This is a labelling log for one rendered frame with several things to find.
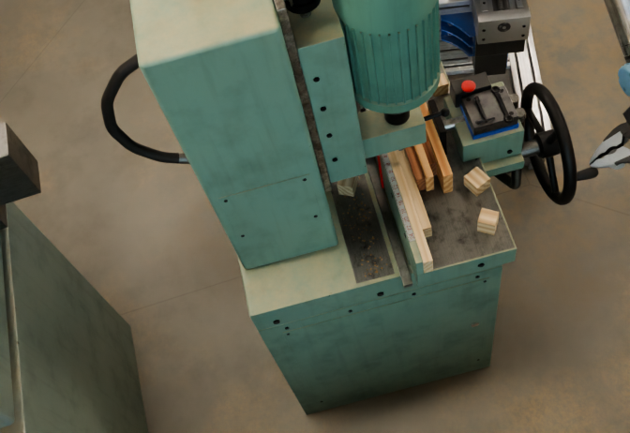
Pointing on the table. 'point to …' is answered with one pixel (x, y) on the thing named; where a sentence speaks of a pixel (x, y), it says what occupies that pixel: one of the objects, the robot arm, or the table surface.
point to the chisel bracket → (369, 128)
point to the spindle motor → (389, 30)
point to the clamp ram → (442, 124)
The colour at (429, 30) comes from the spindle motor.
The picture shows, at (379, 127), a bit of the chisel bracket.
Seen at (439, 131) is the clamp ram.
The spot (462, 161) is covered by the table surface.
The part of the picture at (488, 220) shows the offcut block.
